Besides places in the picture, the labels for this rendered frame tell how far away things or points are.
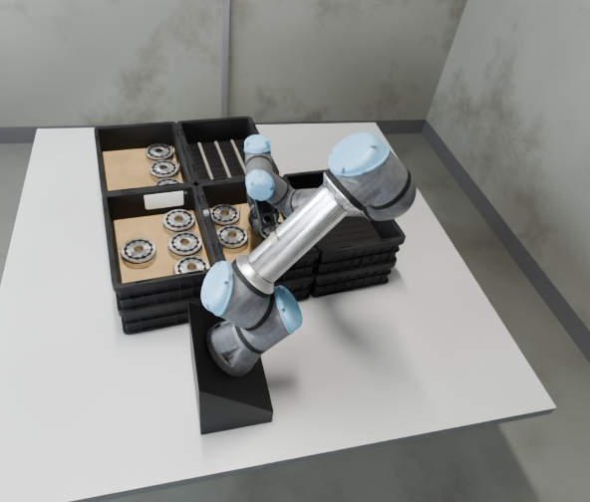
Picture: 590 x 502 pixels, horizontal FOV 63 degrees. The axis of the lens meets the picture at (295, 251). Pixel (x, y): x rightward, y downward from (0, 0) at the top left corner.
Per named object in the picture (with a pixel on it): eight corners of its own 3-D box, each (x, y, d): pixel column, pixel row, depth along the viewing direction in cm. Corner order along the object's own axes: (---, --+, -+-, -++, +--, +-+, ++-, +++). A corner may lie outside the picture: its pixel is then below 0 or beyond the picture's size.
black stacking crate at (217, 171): (277, 200, 180) (280, 175, 172) (197, 210, 171) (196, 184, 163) (248, 140, 206) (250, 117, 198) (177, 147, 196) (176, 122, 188)
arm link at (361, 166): (244, 341, 115) (421, 181, 102) (195, 317, 106) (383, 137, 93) (234, 308, 124) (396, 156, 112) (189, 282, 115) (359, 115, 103)
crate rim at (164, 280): (102, 200, 155) (101, 194, 153) (196, 189, 164) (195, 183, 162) (113, 294, 129) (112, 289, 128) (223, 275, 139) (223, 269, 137)
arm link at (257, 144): (243, 149, 133) (242, 132, 138) (246, 181, 141) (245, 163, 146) (272, 148, 133) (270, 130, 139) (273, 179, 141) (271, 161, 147)
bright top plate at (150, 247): (119, 242, 150) (119, 240, 149) (152, 236, 153) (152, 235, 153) (123, 265, 143) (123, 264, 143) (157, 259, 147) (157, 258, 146)
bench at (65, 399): (469, 490, 194) (556, 407, 145) (29, 591, 155) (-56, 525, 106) (349, 222, 301) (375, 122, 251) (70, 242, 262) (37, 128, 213)
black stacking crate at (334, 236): (397, 263, 164) (407, 239, 156) (316, 279, 155) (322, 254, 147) (350, 191, 189) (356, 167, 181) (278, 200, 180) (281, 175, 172)
